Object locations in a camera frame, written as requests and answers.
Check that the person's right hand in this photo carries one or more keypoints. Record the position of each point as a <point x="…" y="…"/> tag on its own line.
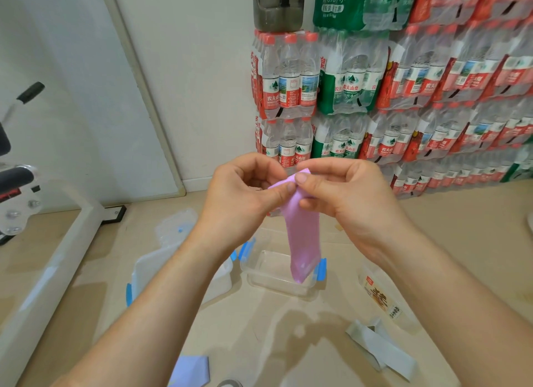
<point x="358" y="203"/>

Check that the person's left hand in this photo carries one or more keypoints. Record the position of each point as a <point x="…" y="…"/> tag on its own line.
<point x="233" y="199"/>

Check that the person's left thumb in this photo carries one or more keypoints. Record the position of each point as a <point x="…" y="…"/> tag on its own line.
<point x="281" y="192"/>

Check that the person's right thumb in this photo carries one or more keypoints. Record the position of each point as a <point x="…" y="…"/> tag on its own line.
<point x="310" y="184"/>

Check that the pink plastic bag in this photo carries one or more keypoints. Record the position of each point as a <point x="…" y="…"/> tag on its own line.
<point x="302" y="237"/>

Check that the person's left forearm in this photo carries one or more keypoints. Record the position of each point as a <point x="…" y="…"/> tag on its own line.
<point x="158" y="316"/>

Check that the person's right forearm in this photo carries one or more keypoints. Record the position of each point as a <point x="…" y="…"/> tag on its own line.
<point x="449" y="316"/>

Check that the open clear container blue clips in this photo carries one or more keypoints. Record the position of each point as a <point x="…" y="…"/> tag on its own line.
<point x="270" y="274"/>

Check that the clear container lid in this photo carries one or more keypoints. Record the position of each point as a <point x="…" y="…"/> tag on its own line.
<point x="175" y="228"/>

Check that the clear labelled food packet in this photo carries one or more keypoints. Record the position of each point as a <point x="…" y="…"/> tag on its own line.
<point x="381" y="297"/>

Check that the stack of bottled water packs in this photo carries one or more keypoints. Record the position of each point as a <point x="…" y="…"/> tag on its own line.
<point x="416" y="87"/>

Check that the lidded white container blue clips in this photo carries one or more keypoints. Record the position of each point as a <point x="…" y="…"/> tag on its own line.
<point x="145" y="270"/>

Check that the grey folded plastic bag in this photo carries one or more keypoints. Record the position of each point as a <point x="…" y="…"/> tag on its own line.
<point x="383" y="349"/>

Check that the large dark water jug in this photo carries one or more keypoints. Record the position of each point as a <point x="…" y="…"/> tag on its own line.
<point x="278" y="5"/>

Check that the dark round object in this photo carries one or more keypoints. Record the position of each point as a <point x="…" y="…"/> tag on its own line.
<point x="230" y="383"/>

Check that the lavender folded plastic bag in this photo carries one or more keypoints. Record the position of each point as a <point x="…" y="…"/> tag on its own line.
<point x="189" y="372"/>

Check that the white leaning board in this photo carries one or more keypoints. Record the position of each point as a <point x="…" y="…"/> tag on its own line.
<point x="75" y="107"/>

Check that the black foam roller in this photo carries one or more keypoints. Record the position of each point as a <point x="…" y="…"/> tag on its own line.
<point x="14" y="178"/>

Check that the black seat pad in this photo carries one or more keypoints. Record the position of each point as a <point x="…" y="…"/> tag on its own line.
<point x="4" y="139"/>

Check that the black frame end cap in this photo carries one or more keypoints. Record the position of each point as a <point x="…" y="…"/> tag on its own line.
<point x="114" y="214"/>

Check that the white exercise machine frame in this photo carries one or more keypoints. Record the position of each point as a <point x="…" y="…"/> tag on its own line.
<point x="45" y="274"/>

